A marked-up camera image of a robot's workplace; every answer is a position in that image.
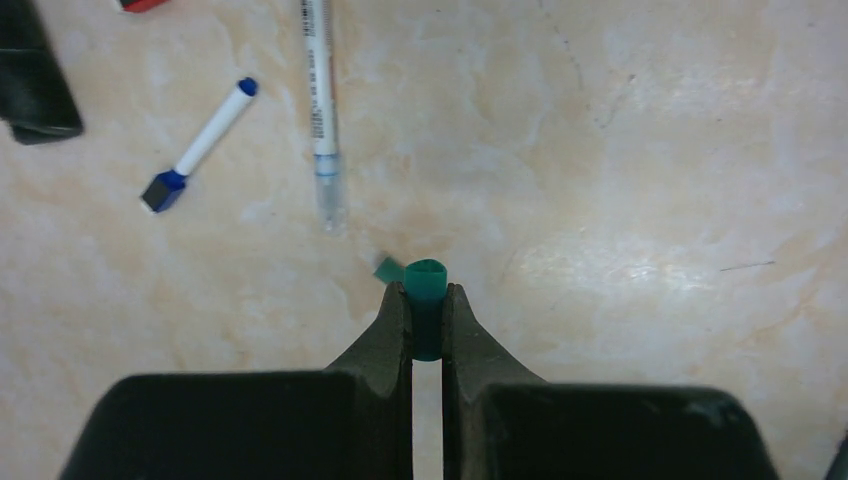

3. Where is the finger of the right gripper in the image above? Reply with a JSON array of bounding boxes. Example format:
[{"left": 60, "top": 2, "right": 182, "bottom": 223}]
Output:
[{"left": 1, "top": 0, "right": 84, "bottom": 145}]

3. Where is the teal pen cap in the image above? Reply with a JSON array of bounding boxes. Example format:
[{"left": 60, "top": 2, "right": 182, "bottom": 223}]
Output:
[{"left": 402, "top": 259, "right": 448, "bottom": 362}]

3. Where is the red capped white marker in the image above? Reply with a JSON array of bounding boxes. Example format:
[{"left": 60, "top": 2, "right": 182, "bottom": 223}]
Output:
[{"left": 117, "top": 0, "right": 168, "bottom": 14}]

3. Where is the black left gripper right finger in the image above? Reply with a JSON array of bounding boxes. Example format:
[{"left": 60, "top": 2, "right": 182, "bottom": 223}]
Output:
[{"left": 442, "top": 284, "right": 777, "bottom": 479}]

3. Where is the dark green pen cap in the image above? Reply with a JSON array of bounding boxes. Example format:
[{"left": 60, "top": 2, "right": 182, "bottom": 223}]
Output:
[{"left": 373, "top": 256, "right": 405, "bottom": 284}]

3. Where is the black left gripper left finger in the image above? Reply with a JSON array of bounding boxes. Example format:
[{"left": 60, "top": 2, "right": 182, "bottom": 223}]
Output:
[{"left": 61, "top": 283, "right": 413, "bottom": 479}]

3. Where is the barcode white blue pen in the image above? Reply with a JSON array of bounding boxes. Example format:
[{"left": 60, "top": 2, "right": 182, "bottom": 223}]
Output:
[{"left": 300, "top": 0, "right": 345, "bottom": 233}]

